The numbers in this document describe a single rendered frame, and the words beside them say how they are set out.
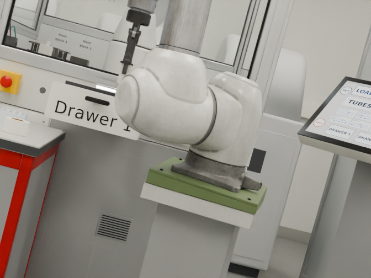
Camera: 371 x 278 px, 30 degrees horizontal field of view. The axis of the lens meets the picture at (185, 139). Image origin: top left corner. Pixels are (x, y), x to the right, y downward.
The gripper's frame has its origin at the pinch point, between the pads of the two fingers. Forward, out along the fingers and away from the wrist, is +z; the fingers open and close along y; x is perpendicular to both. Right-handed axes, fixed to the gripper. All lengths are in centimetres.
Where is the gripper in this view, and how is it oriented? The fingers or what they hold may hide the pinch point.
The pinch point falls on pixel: (123, 74)
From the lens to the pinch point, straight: 219.5
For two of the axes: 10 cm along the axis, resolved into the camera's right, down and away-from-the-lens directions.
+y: -0.5, -0.9, 9.9
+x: -9.6, -2.5, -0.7
